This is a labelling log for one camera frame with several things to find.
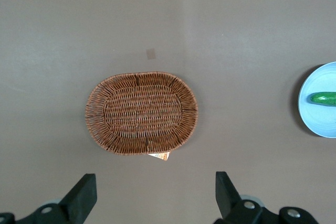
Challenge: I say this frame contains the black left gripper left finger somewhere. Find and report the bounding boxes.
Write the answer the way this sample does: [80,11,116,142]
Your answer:
[16,173,98,224]

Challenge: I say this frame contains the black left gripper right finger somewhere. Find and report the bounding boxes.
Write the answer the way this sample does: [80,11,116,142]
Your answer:
[214,171,318,224]

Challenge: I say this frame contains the orange paper basket tag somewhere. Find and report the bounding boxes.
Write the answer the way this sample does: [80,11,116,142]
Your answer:
[147,152,170,162]

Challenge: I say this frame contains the brown oval wicker basket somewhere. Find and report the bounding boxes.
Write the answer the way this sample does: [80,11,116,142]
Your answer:
[84,71,199,156]

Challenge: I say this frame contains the light blue round plate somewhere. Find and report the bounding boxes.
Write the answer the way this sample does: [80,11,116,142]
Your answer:
[298,61,336,138]

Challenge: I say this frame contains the green cucumber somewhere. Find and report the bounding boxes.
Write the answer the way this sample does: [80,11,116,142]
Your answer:
[310,92,336,108]

